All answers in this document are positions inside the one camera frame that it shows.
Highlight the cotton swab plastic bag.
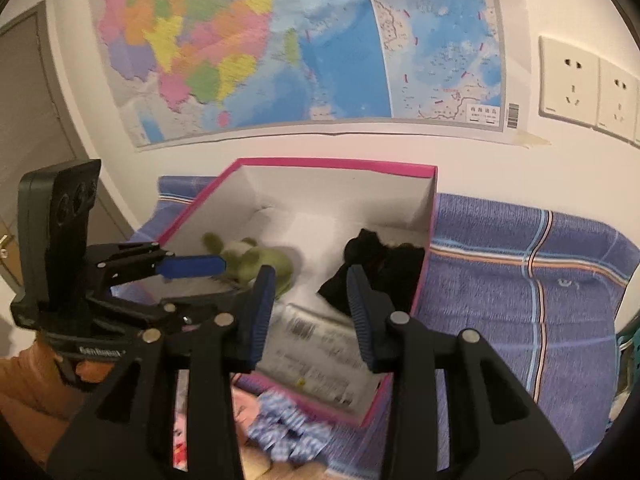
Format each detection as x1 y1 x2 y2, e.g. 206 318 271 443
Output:
254 301 394 413

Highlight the orange left sleeve forearm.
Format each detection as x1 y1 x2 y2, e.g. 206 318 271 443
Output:
1 337 87 469

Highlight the left hand on handle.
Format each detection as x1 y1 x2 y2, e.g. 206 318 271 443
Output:
54 354 115 393

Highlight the pink floral tissue pack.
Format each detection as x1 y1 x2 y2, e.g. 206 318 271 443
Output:
172 413 188 471

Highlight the green plush toy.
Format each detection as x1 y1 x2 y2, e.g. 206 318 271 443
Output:
201 232 295 298

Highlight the pink sachet packet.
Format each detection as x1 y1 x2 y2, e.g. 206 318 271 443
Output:
231 387 271 445

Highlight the pink white cardboard box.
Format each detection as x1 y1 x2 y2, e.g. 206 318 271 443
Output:
115 158 437 426

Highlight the grey door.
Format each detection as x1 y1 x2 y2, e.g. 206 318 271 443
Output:
0 0 141 291

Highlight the blue plaid cloth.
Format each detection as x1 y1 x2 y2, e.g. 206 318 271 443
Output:
137 177 639 479

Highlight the black plush toy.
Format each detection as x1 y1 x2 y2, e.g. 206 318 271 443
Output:
318 229 425 316

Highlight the blue white checkered cloth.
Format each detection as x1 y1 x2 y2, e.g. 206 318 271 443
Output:
247 389 333 465

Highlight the colourful wall map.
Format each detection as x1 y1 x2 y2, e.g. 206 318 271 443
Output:
89 0 518 146

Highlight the white wall socket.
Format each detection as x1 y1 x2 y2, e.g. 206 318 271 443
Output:
539 36 599 127
596 58 638 141

